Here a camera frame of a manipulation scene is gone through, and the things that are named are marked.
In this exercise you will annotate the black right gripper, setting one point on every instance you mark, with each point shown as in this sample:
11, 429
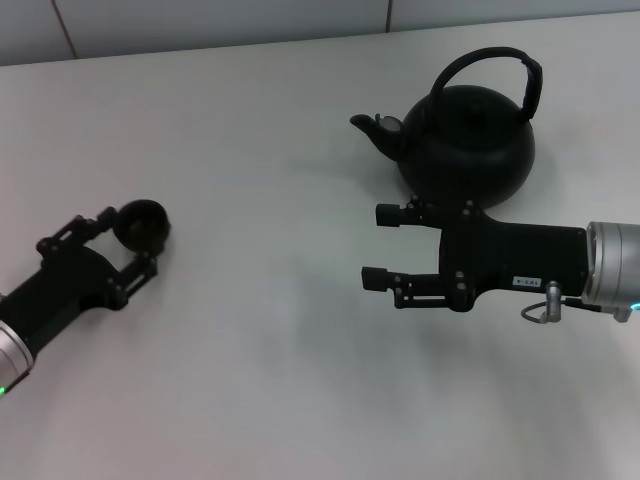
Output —
520, 260

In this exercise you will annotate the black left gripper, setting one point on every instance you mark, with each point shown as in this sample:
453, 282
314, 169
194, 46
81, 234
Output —
65, 285

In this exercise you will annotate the small black teacup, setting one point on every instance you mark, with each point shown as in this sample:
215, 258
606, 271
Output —
142, 227

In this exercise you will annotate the black round teapot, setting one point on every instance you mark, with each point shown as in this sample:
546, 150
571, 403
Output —
465, 150

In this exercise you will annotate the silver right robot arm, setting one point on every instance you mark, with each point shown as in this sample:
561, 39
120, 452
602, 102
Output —
612, 265

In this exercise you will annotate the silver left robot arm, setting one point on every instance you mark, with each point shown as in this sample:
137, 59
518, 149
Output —
12, 357

